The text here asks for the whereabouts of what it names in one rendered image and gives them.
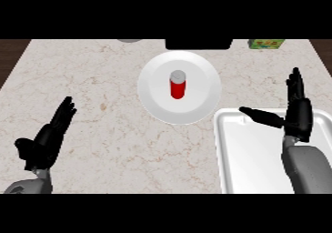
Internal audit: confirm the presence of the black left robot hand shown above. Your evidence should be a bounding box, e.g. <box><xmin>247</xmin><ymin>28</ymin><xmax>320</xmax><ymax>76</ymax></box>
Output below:
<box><xmin>14</xmin><ymin>96</ymin><xmax>79</xmax><ymax>171</ymax></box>

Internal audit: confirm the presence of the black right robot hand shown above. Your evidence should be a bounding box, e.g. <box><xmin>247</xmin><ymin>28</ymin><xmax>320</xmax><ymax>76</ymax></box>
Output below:
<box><xmin>238</xmin><ymin>66</ymin><xmax>315</xmax><ymax>144</ymax></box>

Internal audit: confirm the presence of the white rectangular tray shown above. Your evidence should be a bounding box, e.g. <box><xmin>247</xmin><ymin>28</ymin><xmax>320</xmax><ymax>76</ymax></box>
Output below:
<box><xmin>214</xmin><ymin>107</ymin><xmax>332</xmax><ymax>195</ymax></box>

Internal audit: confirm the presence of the white round plate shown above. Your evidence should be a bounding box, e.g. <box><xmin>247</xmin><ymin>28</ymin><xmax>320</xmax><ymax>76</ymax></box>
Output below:
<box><xmin>138</xmin><ymin>50</ymin><xmax>222</xmax><ymax>126</ymax></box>

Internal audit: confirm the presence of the red can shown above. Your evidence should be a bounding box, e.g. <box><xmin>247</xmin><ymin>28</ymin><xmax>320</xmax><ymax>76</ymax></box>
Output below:
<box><xmin>169</xmin><ymin>69</ymin><xmax>189</xmax><ymax>100</ymax></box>

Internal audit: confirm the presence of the green box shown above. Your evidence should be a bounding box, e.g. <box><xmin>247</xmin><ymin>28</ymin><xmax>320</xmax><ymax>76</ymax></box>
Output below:
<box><xmin>248</xmin><ymin>39</ymin><xmax>287</xmax><ymax>51</ymax></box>

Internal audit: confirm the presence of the black appliance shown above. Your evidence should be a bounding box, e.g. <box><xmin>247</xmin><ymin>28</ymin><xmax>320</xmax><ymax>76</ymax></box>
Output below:
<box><xmin>164</xmin><ymin>39</ymin><xmax>235</xmax><ymax>51</ymax></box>

